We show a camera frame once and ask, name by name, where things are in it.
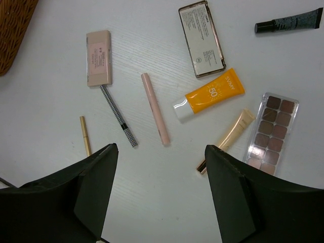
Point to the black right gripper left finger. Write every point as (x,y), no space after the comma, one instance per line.
(69,205)

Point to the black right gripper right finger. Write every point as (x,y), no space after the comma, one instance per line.
(254,206)

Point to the gold slim eyebrow pencil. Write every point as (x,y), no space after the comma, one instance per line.
(85,135)

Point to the checkered eyeliner pen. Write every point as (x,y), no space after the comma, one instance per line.
(131,138)

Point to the pink cosmetic pencil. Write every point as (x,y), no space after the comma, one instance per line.
(161,127)

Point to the beige rectangular compact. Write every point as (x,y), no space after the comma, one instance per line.
(99,60)

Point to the beige foundation tube gold cap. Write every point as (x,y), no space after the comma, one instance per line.
(236,130)

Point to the brown eyeshadow palette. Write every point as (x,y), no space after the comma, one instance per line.
(271,131)

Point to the orange sunscreen tube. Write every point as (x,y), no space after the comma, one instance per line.
(220,89)

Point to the gold-rimmed compact palette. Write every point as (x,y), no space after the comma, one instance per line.
(201,38)

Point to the black cosmetic tube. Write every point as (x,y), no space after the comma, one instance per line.
(309,20)

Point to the wicker organizer basket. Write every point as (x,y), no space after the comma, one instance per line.
(15,18)

